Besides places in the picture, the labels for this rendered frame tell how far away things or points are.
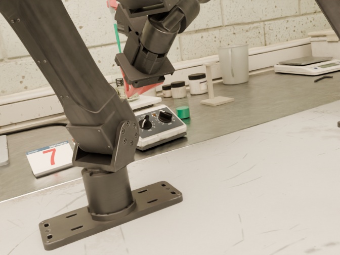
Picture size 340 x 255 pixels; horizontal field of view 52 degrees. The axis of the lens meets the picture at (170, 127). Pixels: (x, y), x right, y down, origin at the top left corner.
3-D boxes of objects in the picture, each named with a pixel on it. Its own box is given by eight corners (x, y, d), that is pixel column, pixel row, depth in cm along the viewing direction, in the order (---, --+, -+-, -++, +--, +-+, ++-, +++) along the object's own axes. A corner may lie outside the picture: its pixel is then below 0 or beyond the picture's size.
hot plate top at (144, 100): (163, 100, 85) (163, 97, 85) (121, 113, 79) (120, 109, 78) (139, 97, 95) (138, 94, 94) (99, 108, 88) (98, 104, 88)
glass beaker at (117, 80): (143, 99, 89) (137, 66, 87) (139, 104, 83) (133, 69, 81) (116, 102, 90) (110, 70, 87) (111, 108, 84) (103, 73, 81)
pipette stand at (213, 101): (234, 100, 110) (230, 60, 107) (213, 106, 107) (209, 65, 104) (219, 98, 117) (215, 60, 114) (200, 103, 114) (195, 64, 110)
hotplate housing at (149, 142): (188, 135, 81) (184, 102, 79) (141, 153, 74) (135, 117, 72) (140, 123, 99) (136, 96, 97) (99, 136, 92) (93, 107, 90)
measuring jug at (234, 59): (249, 85, 131) (246, 45, 127) (216, 88, 136) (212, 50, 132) (253, 77, 148) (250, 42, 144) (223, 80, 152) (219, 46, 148)
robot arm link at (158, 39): (151, 26, 64) (163, -4, 58) (176, 43, 64) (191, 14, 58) (132, 44, 60) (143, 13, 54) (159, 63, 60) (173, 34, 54)
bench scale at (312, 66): (314, 77, 130) (314, 64, 129) (272, 73, 154) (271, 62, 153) (353, 69, 136) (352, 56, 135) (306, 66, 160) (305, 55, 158)
